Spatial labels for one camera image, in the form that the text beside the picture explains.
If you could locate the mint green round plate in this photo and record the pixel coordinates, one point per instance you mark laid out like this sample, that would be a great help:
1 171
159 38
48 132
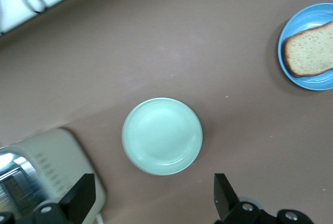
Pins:
162 136

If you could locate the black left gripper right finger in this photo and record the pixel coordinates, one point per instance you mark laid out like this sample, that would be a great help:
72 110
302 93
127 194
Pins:
226 203

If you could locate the blue round plate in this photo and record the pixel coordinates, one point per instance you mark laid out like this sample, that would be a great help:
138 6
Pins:
307 18

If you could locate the beige chrome toaster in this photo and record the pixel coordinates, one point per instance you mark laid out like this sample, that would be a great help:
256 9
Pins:
65 156

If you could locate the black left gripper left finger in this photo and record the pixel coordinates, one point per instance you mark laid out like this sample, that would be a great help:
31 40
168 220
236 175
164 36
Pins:
78 200

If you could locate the toasted brown bread slice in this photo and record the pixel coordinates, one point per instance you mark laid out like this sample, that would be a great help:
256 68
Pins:
309 52

